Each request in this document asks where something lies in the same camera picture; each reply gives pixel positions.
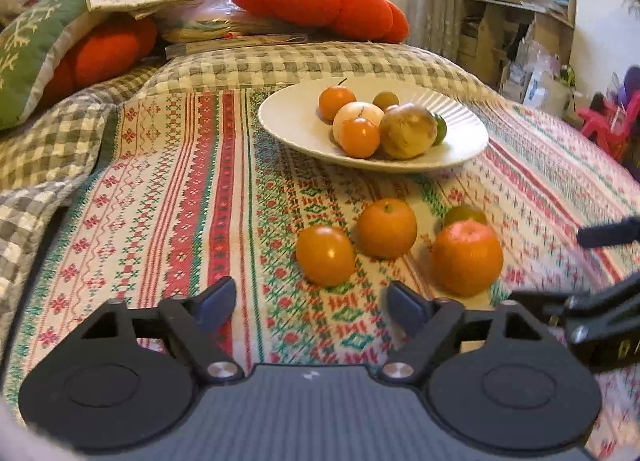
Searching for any small orange pumpkin cushion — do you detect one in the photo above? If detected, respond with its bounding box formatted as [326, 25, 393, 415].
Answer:
[37, 13, 158, 109]

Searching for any pale yellow melon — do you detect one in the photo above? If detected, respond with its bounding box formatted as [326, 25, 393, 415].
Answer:
[332, 102, 386, 146]

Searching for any striped patterned blanket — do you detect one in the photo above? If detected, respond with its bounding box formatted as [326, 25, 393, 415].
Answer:
[0, 86, 640, 461]

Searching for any beige curtain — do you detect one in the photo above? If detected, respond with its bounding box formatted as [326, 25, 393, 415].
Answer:
[410, 0, 481, 64]

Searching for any red plastic stool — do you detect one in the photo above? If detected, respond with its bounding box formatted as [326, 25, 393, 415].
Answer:
[575, 91, 640, 162]

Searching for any large orange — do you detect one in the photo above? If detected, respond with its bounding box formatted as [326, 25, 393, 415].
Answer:
[431, 220, 504, 298]

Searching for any wooden shelf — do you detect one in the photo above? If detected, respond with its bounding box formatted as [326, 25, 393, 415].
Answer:
[457, 0, 581, 102]

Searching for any clear bag of folded cloth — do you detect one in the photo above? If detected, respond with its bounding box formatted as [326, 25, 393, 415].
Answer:
[160, 0, 311, 44]

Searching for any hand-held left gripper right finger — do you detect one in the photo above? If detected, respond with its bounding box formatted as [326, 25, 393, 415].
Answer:
[377, 281, 551, 384]

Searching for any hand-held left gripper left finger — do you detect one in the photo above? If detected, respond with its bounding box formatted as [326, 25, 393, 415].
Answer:
[75, 276, 246, 384]

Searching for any green-orange tangerine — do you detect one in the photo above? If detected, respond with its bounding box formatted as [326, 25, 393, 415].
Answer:
[442, 204, 488, 228]

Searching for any checked blanket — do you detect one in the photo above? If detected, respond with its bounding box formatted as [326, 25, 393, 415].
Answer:
[0, 41, 501, 332]

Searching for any green embroidered pillow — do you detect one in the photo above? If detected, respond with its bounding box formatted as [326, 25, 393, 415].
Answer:
[0, 0, 101, 132]

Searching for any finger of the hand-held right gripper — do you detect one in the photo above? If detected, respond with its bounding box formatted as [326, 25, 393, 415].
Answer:
[576, 215, 640, 249]
[509, 277, 640, 327]

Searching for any brown round pear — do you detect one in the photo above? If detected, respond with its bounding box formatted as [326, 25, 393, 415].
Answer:
[379, 103, 439, 160]

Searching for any orange tangerine with stem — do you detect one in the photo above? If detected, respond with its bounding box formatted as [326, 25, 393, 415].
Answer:
[318, 79, 358, 122]

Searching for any white plastic bag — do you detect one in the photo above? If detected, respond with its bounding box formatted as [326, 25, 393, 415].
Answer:
[520, 41, 576, 106]

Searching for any white ribbed plate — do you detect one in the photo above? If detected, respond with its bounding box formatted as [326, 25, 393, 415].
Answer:
[257, 78, 490, 174]

